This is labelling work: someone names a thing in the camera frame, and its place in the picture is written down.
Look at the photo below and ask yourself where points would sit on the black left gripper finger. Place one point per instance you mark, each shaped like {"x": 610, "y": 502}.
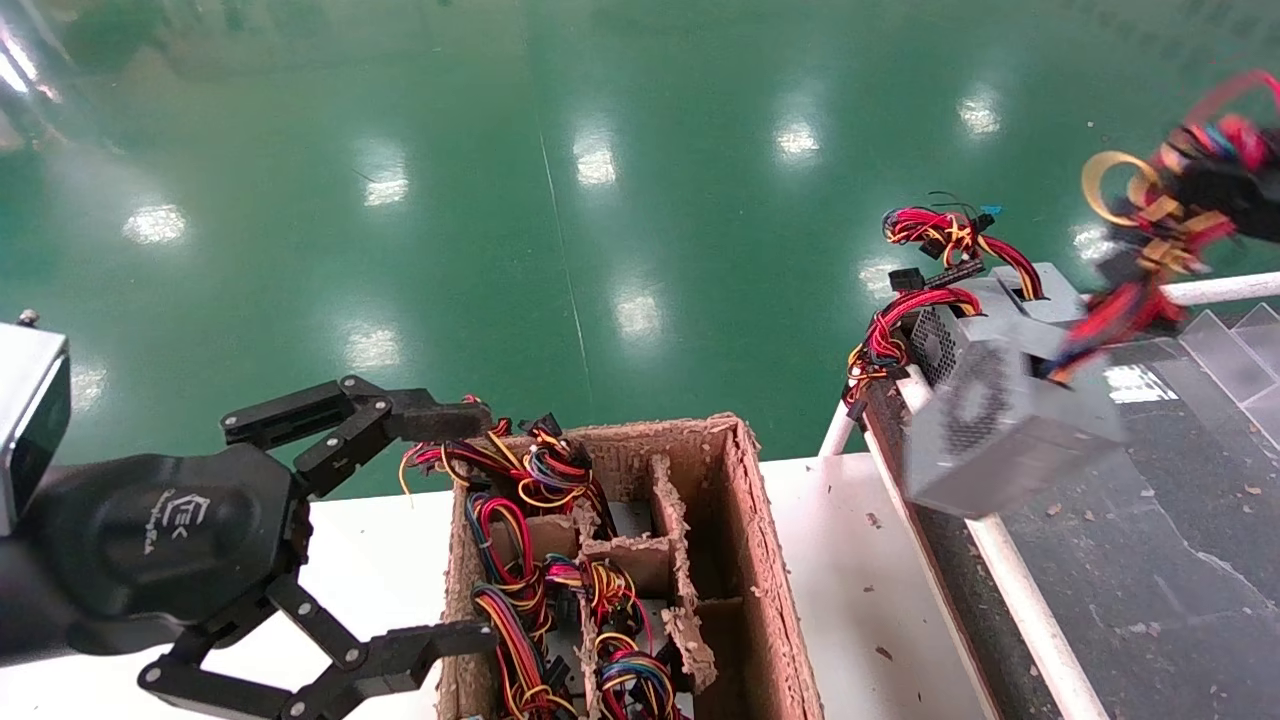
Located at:
{"x": 440, "y": 422}
{"x": 430, "y": 648}

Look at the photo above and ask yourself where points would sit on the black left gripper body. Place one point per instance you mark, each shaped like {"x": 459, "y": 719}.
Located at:
{"x": 170, "y": 540}

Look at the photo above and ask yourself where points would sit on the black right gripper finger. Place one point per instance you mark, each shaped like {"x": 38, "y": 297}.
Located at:
{"x": 1255, "y": 218}
{"x": 1245, "y": 180}

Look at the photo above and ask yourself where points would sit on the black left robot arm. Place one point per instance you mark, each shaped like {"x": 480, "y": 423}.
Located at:
{"x": 15, "y": 610}

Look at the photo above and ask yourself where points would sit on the white round pipe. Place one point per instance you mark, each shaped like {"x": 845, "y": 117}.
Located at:
{"x": 1230, "y": 288}

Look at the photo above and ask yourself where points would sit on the clear plastic sheet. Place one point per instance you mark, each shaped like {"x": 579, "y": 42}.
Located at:
{"x": 1265, "y": 330}
{"x": 1225, "y": 355}

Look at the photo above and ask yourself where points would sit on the white printed label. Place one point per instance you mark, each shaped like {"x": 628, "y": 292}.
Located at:
{"x": 1130, "y": 385}

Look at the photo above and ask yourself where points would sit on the brown divided cardboard box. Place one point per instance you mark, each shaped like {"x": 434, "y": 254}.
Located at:
{"x": 760, "y": 560}

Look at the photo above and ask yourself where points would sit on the grey power supply with grille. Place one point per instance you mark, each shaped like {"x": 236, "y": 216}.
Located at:
{"x": 935, "y": 345}

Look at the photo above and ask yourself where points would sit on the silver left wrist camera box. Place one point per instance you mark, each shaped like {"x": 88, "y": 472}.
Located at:
{"x": 25, "y": 420}

